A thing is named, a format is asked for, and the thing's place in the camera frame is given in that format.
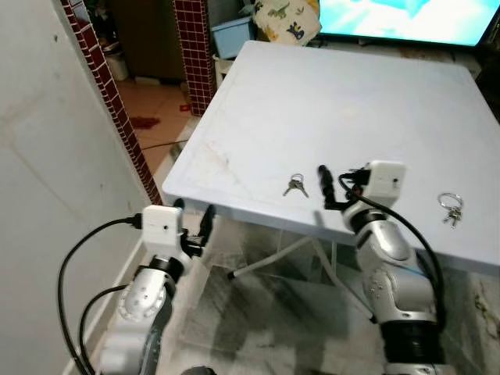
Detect light blue plastic box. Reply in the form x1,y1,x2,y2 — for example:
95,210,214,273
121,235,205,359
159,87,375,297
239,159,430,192
210,16,255,60

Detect flat screen television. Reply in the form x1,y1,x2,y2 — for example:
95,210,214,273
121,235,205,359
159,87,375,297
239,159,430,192
316,0,500,48

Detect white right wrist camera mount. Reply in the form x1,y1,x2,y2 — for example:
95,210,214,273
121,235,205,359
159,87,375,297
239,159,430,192
366,161,408,201

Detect long black left arm cable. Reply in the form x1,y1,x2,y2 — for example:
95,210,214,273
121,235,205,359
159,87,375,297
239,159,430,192
57,216,146,375

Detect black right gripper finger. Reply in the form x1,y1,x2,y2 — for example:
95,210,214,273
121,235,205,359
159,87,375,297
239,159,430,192
316,163,349,211

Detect small bunch of keys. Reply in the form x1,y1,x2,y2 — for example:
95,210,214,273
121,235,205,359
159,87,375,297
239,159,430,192
283,173,309,198

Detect small white container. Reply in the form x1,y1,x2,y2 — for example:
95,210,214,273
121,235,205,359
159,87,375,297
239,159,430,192
105,52,130,82

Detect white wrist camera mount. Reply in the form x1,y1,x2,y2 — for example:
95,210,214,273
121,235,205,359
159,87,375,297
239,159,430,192
366,161,408,201
141,205,185,255

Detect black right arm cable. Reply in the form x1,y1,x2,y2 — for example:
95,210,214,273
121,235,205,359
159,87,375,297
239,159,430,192
355,191,448,329

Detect dark wooden cabinet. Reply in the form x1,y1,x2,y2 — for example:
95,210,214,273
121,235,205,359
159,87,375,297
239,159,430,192
108,0,187,80

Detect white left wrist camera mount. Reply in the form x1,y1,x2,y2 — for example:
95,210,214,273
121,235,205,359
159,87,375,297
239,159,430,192
141,205,185,255

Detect red tiled wall edge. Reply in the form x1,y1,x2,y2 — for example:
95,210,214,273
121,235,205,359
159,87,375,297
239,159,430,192
60,0,164,206

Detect short black left arm cable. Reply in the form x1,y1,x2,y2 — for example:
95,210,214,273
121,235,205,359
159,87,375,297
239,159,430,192
78,284,129,368

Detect white metal table leg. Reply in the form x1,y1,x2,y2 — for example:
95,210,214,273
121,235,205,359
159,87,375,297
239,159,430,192
227,233,377,323

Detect white folding table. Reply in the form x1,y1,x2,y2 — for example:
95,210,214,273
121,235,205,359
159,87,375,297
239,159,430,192
160,41,500,276

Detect red tiled pillar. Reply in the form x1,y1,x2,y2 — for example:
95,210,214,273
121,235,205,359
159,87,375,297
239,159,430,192
172,0,219,117

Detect dinosaur print cloth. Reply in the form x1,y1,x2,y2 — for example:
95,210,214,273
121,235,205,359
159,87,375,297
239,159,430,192
253,0,323,47

